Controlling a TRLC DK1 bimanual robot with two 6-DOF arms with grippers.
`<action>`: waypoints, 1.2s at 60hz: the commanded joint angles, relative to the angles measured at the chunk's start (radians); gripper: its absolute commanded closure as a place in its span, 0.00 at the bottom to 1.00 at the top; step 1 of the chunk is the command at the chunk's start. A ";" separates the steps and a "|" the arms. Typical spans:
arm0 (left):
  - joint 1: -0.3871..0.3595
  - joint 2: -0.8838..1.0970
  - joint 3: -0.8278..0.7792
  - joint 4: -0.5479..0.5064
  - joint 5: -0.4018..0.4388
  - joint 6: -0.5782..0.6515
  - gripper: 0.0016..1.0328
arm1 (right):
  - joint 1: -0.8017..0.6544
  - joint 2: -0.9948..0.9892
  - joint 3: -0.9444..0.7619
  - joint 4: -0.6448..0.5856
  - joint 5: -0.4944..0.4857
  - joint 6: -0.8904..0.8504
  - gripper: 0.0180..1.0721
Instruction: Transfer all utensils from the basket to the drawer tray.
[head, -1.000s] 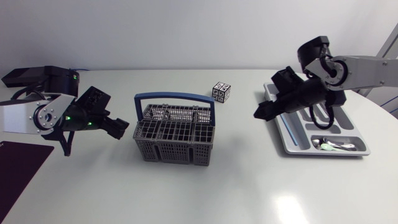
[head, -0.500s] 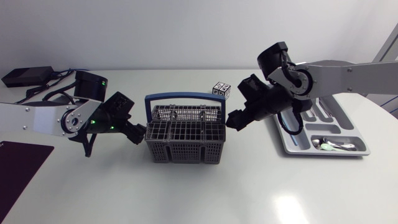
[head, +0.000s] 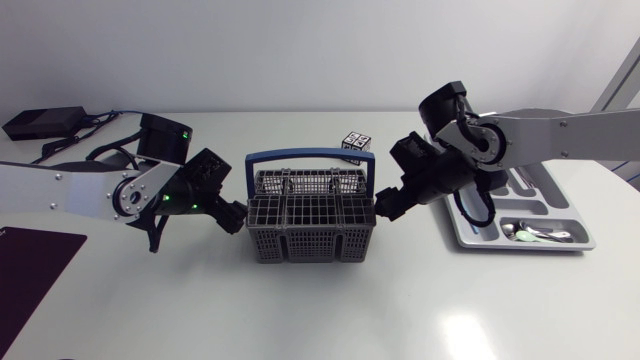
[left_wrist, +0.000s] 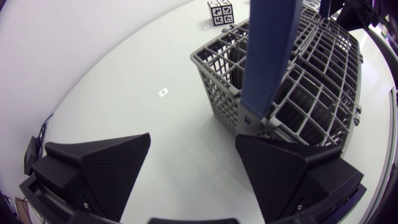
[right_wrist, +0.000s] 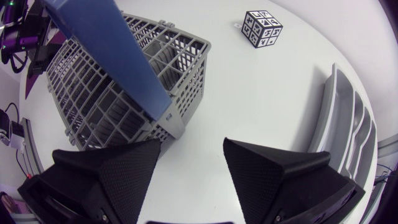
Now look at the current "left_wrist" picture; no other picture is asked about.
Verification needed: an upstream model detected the blue cable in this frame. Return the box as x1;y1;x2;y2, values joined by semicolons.
36;113;54;158

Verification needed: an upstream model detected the black power brick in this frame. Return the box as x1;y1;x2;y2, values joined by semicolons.
24;136;40;176

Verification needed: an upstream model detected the grey cutlery basket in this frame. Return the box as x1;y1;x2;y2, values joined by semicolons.
190;0;364;156

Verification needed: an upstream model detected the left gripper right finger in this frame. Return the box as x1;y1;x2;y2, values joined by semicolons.
235;133;364;224

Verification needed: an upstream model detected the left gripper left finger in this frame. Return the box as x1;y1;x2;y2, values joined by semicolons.
30;133;152;223

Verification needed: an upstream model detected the black-and-white patterned cube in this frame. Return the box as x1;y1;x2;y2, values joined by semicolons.
207;0;234;27

